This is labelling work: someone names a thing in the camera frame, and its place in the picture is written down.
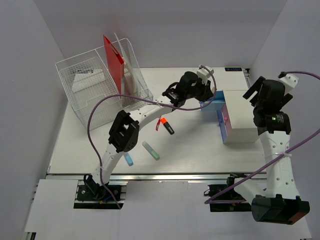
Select blue highlighter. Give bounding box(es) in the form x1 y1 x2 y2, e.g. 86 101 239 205
123 152 134 167

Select white wire file organizer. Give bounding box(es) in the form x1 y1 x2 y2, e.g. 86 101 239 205
55 38 154 130

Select green highlighter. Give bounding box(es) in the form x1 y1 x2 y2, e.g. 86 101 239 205
142 141 160 161

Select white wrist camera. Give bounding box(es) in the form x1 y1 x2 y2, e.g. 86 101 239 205
196 65 215 85
278 72 299 95

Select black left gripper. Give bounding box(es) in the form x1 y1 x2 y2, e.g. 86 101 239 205
184 76 214 103

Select aluminium table rail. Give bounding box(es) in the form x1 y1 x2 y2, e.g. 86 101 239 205
46 171 268 182

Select small blue label plate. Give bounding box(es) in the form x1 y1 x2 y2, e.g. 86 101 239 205
224 67 243 72

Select red pen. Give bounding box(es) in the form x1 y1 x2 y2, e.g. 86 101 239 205
155 118 161 131

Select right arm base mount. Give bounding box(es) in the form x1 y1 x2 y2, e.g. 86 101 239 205
203 173 251 213

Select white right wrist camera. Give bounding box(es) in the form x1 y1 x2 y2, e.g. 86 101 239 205
278 72 299 95

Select clear document sleeve with papers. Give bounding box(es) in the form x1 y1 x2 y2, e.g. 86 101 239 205
114 33 139 95

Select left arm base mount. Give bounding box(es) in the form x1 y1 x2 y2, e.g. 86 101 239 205
73 174 124 210

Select pink drawer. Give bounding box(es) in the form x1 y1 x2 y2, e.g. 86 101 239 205
217 104 232 143

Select red plastic folder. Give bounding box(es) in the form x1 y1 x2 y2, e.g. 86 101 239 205
103 35 125 94

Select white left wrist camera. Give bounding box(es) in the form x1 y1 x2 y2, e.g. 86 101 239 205
196 65 215 85

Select blue drawer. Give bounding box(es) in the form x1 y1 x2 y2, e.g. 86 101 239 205
201 90 226 112

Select white drawer box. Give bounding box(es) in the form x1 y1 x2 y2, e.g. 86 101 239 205
223 90 259 144

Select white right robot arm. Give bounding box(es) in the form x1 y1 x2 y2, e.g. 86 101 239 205
225 74 310 225

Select papers in wire organizer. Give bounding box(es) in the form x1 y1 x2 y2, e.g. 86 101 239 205
71 68 105 93

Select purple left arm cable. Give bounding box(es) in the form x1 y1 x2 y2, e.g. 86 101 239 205
86 65 218 210

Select orange black highlighter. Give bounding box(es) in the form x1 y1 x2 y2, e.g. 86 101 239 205
160 117 175 135

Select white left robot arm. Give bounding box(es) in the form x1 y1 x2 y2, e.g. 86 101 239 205
84 65 217 200

